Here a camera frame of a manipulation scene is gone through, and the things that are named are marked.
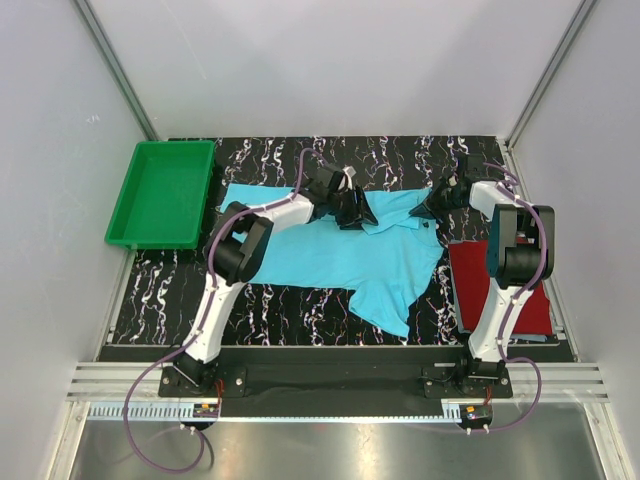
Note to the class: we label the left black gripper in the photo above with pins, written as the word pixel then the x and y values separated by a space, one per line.
pixel 359 211

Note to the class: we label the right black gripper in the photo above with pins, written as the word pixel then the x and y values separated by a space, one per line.
pixel 433 197

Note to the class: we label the cyan polo shirt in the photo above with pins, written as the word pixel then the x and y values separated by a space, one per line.
pixel 386 267

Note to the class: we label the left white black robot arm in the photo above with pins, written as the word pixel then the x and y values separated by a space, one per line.
pixel 238 247

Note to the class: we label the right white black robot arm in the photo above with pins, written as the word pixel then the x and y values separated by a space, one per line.
pixel 520 255

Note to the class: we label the black marble pattern mat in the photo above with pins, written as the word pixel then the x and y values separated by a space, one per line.
pixel 164 287

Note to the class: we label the folded red shirt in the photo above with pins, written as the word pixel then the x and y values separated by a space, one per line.
pixel 468 270

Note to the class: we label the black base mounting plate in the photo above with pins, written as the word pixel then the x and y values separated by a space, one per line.
pixel 323 393

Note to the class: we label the green plastic bin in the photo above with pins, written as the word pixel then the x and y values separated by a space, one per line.
pixel 163 196

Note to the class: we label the right aluminium corner post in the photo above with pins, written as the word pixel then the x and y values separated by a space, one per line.
pixel 571 33

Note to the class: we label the aluminium corner post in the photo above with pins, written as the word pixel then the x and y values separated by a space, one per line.
pixel 571 33
pixel 100 38

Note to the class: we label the left aluminium corner post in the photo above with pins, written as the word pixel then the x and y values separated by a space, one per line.
pixel 100 38

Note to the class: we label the aluminium frame rail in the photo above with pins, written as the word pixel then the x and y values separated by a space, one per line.
pixel 555 382

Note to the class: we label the white slotted cable duct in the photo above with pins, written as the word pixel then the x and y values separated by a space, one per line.
pixel 194 412

